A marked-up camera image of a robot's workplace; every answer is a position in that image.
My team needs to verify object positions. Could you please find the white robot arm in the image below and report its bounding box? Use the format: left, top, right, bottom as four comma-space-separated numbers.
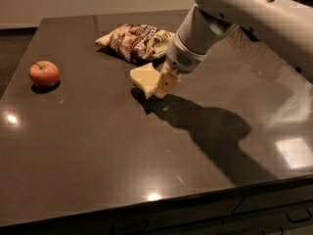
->
153, 0, 313, 98

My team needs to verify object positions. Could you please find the yellow wavy sponge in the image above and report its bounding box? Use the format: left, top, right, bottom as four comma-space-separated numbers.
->
130, 63, 159, 99

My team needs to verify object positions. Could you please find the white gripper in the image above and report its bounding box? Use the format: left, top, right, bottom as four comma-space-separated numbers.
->
153, 34, 208, 98

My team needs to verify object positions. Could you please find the brown chip bag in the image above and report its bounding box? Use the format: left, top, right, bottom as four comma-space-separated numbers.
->
95, 23, 175, 63

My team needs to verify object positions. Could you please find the dark drawer handle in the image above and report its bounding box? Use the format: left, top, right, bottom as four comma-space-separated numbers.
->
286, 209, 313, 224

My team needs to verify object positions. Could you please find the red apple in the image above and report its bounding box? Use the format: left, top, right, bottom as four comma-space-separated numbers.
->
28, 61, 60, 88

